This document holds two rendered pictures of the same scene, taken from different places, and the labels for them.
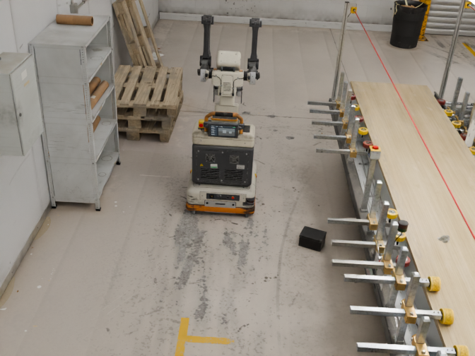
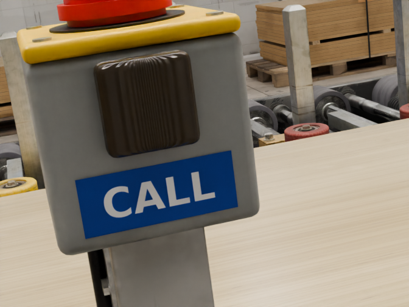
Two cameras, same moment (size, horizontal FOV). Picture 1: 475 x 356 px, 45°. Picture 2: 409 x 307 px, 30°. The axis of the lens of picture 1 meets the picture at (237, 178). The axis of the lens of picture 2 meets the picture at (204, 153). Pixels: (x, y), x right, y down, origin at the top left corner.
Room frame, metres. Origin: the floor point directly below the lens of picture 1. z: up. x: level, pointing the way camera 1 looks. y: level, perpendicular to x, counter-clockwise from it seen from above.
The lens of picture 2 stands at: (3.54, -0.66, 1.24)
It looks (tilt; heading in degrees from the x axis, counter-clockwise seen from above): 15 degrees down; 257
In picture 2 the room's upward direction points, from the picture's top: 7 degrees counter-clockwise
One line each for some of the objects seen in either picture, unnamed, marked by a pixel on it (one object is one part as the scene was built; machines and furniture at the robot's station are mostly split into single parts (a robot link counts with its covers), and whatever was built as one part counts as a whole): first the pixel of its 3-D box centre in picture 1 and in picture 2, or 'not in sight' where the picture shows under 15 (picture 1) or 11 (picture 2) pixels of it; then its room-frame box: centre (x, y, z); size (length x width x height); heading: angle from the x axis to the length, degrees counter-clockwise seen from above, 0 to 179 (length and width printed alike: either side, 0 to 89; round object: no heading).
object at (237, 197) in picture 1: (223, 196); not in sight; (4.33, 0.12, 0.23); 0.41 x 0.02 x 0.08; 89
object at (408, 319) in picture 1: (408, 311); not in sight; (2.22, -0.92, 0.95); 0.14 x 0.06 x 0.05; 179
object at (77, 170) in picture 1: (80, 111); not in sight; (4.78, 1.46, 0.78); 0.90 x 0.45 x 1.55; 179
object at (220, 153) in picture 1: (223, 148); not in sight; (4.56, 0.14, 0.59); 0.55 x 0.34 x 0.83; 89
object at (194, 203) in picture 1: (223, 184); not in sight; (4.66, 0.14, 0.16); 0.67 x 0.64 x 0.25; 179
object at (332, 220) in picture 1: (360, 222); not in sight; (3.20, -0.84, 0.80); 0.43 x 0.03 x 0.04; 89
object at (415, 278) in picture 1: (407, 309); not in sight; (2.24, -0.92, 0.94); 0.04 x 0.04 x 0.48; 89
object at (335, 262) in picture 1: (368, 265); not in sight; (2.70, -0.81, 0.84); 0.43 x 0.03 x 0.04; 89
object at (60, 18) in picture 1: (74, 20); not in sight; (4.89, 1.47, 1.59); 0.30 x 0.08 x 0.08; 89
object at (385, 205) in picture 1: (379, 233); not in sight; (2.99, -0.93, 0.87); 0.04 x 0.04 x 0.48; 89
